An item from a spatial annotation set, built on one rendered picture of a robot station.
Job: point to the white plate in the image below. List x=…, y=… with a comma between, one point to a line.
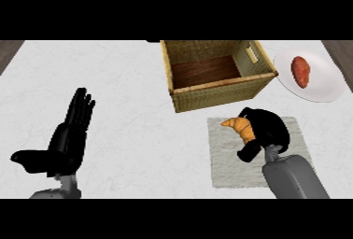
x=321, y=84

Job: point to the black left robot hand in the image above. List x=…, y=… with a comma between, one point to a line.
x=68, y=140

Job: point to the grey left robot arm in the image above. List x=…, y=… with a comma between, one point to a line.
x=59, y=188

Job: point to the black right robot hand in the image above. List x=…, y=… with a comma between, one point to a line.
x=271, y=127

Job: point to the red-orange sweet potato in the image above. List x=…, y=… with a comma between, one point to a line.
x=300, y=71

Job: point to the tan wicker basket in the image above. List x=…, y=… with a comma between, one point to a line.
x=216, y=77

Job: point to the pale grey placemat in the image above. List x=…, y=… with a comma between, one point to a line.
x=229, y=165

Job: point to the orange croissant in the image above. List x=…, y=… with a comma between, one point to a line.
x=242, y=128

